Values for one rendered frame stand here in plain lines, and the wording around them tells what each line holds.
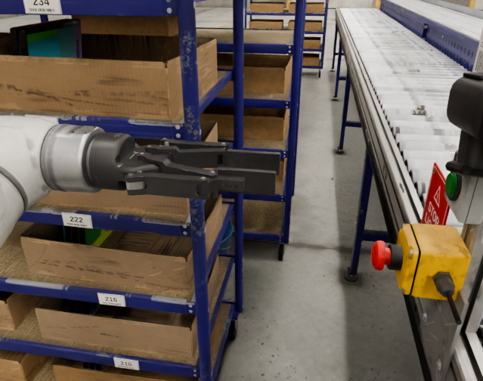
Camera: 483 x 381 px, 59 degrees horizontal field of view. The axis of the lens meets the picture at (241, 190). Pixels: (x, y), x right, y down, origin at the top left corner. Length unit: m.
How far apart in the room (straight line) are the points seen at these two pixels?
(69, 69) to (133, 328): 0.61
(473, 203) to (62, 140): 0.49
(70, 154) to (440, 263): 0.47
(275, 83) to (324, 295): 0.88
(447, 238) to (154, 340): 0.74
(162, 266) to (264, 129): 1.00
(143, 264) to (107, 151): 0.45
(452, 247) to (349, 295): 1.28
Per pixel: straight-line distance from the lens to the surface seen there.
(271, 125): 1.79
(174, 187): 0.50
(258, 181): 0.50
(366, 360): 1.61
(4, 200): 0.55
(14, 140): 0.59
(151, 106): 0.77
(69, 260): 1.05
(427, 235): 0.59
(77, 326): 1.17
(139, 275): 0.98
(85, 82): 0.82
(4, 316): 1.29
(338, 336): 1.66
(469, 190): 0.53
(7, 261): 1.20
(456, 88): 0.48
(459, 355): 0.63
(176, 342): 1.09
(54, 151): 0.58
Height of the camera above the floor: 1.17
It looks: 27 degrees down
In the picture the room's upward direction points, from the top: straight up
